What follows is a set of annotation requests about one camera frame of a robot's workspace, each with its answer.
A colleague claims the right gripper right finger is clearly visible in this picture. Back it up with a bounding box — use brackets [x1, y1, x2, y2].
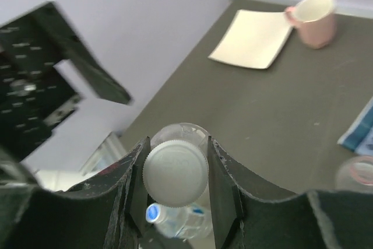
[207, 138, 372, 248]

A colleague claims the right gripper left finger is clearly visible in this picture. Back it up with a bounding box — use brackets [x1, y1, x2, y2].
[1, 138, 150, 248]

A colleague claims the blue patterned placemat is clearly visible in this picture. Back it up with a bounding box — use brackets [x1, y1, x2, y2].
[337, 99, 373, 156]

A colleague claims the pink mug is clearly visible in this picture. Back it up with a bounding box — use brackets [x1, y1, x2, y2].
[284, 0, 336, 50]

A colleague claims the white-cap red-label bottle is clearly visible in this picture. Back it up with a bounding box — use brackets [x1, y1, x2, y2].
[150, 122, 210, 155]

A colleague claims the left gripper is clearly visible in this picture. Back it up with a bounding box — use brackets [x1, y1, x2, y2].
[1, 2, 131, 162]

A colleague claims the white bottle cap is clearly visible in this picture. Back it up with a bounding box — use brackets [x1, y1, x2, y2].
[142, 140, 209, 208]

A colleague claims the white square plate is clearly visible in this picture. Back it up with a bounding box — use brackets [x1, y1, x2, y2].
[209, 9, 293, 69]

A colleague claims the red-cap red-label bottle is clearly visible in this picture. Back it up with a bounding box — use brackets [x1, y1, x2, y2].
[335, 156, 372, 194]

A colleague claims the small blue-cap water bottle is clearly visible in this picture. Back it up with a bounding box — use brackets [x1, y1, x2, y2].
[145, 203, 213, 240]

